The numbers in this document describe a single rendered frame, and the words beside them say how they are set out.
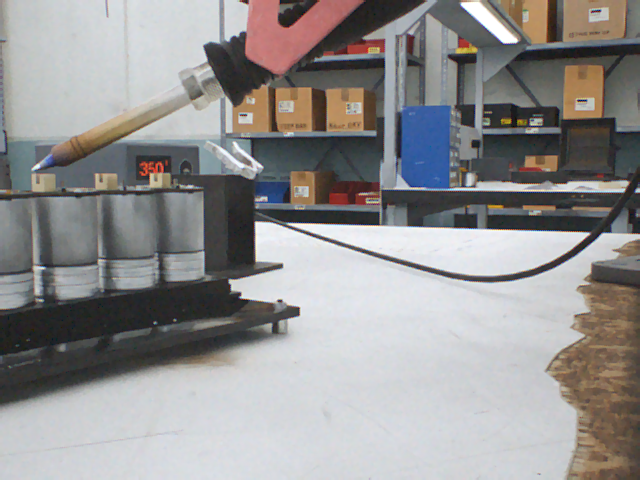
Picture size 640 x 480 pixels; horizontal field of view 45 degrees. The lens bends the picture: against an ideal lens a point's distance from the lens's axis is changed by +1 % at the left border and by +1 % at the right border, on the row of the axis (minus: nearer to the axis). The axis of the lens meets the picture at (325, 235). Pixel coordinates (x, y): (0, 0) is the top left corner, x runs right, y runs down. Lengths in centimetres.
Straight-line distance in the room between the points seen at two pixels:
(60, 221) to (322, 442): 15
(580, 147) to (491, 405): 313
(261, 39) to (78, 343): 12
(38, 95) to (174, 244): 615
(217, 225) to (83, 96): 571
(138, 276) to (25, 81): 625
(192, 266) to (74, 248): 6
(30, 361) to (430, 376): 13
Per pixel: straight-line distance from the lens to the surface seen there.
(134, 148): 85
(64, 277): 31
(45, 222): 31
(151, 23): 590
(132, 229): 33
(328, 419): 23
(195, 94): 28
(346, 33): 29
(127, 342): 28
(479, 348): 32
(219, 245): 51
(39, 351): 28
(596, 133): 336
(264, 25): 28
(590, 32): 437
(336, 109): 471
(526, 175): 285
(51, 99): 640
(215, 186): 51
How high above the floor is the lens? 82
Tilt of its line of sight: 5 degrees down
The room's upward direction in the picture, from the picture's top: straight up
